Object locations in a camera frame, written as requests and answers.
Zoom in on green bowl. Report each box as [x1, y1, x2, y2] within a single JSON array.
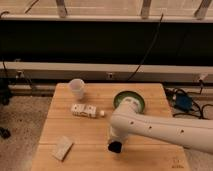
[[113, 91, 145, 113]]

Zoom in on white sponge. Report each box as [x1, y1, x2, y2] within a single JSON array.
[[52, 136, 73, 161]]

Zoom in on black floor cables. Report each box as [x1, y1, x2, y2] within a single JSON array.
[[164, 87, 213, 121]]

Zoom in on black object at left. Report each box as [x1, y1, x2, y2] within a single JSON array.
[[0, 127, 11, 139]]

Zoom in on black eraser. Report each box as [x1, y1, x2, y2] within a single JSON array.
[[108, 141, 122, 153]]

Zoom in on clear plastic cup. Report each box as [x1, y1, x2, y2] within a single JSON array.
[[68, 79, 85, 100]]

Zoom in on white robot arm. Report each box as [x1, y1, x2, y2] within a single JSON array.
[[108, 97, 213, 154]]

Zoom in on blue power box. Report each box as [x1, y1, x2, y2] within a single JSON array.
[[175, 94, 192, 112]]

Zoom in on black hanging cable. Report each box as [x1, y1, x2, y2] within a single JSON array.
[[127, 13, 164, 82]]

